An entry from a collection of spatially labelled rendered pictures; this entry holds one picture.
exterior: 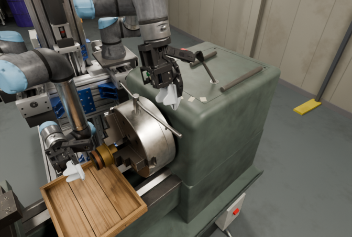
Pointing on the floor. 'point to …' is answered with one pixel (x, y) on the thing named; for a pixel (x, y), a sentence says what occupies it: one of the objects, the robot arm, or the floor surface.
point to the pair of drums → (17, 4)
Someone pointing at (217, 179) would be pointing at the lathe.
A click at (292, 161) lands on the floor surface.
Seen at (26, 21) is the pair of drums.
